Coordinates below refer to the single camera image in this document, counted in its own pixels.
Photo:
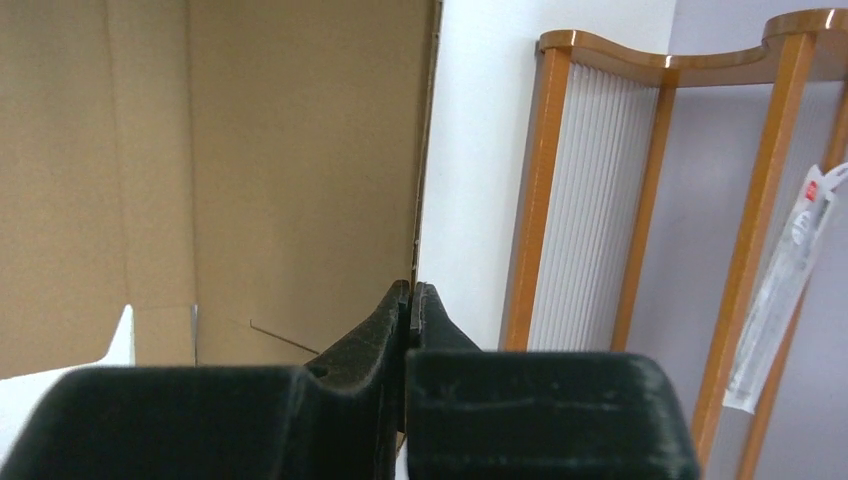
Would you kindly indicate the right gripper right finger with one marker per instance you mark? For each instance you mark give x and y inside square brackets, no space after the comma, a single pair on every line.
[475,414]

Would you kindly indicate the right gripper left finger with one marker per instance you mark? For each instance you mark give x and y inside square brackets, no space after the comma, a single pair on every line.
[334,417]

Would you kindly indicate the orange wooden shelf rack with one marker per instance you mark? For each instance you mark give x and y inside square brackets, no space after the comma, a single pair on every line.
[657,186]

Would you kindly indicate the brown cardboard box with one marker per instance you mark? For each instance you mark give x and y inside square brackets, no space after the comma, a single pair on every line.
[244,174]

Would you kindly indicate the white flat package middle shelf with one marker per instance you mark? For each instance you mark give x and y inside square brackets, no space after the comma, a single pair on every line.
[788,271]

